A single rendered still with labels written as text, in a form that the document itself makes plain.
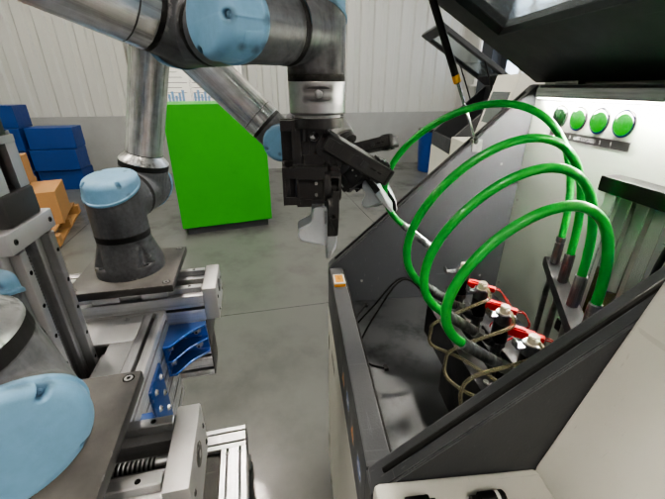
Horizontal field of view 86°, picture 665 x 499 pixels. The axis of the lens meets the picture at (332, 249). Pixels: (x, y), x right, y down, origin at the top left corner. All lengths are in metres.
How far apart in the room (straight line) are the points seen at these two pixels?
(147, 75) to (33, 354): 0.72
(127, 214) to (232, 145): 3.04
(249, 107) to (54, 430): 0.61
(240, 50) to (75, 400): 0.34
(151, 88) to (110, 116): 6.45
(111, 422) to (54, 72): 7.22
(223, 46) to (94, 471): 0.49
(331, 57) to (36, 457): 0.47
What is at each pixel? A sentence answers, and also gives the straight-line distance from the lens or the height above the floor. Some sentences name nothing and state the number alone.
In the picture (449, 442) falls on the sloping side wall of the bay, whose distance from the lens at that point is 0.53.
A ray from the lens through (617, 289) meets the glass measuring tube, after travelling 0.87.
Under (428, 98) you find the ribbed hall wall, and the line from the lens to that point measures 7.99.
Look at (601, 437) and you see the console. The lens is 0.54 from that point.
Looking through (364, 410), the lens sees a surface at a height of 0.95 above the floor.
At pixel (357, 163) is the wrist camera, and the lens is 0.51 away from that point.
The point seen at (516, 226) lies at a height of 1.29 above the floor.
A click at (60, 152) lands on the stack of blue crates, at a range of 6.77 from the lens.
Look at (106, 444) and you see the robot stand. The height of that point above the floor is 1.04.
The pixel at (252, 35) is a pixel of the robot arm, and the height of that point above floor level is 1.49.
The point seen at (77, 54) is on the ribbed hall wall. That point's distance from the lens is 7.55.
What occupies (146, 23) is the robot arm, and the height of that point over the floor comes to 1.51.
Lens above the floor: 1.44
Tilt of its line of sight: 24 degrees down
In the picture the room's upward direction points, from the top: straight up
